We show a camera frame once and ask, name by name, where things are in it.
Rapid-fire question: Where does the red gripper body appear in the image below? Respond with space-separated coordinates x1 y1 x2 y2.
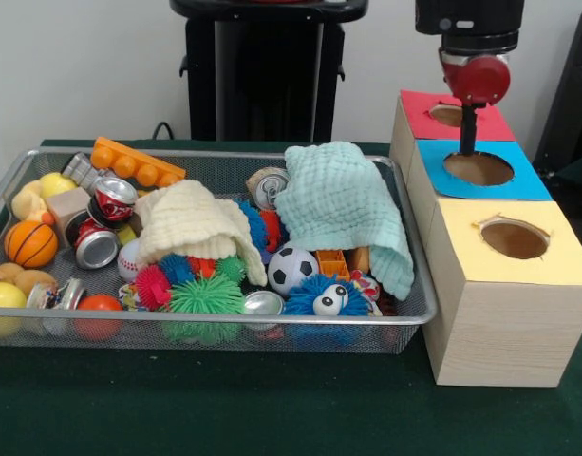
440 49 512 108

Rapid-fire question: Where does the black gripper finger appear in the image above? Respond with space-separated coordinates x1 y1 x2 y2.
459 103 479 157

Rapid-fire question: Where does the mint muslin cloth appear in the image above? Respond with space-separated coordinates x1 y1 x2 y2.
273 141 415 301

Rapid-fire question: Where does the cream muslin cloth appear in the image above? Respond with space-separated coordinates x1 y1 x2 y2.
134 179 268 286

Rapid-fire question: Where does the long orange toy block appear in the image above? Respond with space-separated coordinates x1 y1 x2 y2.
89 136 187 189

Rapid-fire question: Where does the wooden box with three holes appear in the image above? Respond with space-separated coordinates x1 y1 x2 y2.
388 89 582 387

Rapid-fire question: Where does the black equipment case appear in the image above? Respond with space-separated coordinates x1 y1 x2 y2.
532 7 582 177

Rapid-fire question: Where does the black and white soccer ball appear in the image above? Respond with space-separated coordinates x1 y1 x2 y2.
267 245 320 298

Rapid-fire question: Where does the blue spiky ball with eyes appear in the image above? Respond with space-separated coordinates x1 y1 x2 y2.
283 274 372 346

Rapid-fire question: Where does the green spiky rubber ball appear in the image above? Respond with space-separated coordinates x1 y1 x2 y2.
169 275 247 343

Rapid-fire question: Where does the dark green tablecloth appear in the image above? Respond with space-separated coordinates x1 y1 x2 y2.
0 138 582 456

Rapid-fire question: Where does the multicoloured spiky caterpillar toy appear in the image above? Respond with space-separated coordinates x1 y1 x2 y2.
134 254 247 310

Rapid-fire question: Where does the red soda can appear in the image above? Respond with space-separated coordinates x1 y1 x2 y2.
88 176 139 229

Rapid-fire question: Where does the red rubber ball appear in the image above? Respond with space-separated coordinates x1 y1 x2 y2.
74 294 125 341

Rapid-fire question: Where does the orange mini basketball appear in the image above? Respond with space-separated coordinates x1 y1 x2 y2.
4 220 59 270

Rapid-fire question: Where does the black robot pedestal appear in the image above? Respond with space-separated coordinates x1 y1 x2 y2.
169 0 370 143

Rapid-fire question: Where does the silver wire mesh bin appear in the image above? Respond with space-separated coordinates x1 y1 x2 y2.
0 146 438 356

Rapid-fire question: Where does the black cable loop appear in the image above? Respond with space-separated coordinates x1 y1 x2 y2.
152 121 187 140

